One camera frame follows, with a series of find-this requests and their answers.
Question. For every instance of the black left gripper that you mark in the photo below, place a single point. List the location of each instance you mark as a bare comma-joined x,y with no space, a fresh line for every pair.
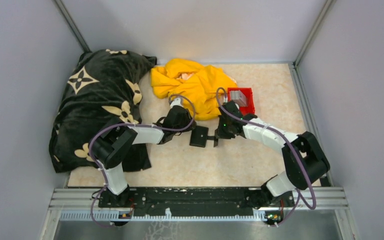
188,118

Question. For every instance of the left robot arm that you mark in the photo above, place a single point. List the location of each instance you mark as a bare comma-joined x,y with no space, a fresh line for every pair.
111,145

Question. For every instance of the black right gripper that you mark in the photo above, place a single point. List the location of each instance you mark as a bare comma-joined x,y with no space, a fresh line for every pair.
220,133

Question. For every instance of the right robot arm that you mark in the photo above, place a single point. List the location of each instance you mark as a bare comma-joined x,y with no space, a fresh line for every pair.
303,157

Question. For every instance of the red plastic bin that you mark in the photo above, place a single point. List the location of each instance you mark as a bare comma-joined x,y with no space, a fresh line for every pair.
250,109

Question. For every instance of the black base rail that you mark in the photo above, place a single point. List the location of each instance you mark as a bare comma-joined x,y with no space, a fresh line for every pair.
193,201

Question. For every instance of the yellow jacket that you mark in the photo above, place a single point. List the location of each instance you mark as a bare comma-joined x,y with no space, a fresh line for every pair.
196,82

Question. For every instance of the black floral blanket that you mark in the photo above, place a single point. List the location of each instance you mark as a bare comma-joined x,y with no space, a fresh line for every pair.
104,86

